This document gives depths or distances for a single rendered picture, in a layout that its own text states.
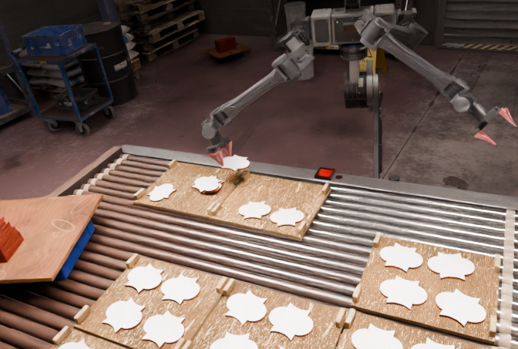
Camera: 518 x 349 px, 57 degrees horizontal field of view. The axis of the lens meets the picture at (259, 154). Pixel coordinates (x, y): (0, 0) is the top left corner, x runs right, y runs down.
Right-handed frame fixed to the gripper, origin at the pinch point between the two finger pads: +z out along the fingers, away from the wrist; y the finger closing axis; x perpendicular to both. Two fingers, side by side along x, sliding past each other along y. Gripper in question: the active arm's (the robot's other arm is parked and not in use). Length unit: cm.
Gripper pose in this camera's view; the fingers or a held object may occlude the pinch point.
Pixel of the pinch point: (225, 159)
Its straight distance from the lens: 215.1
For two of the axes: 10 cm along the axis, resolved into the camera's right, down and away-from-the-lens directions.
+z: 3.9, 8.6, 3.3
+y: 4.6, -4.9, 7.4
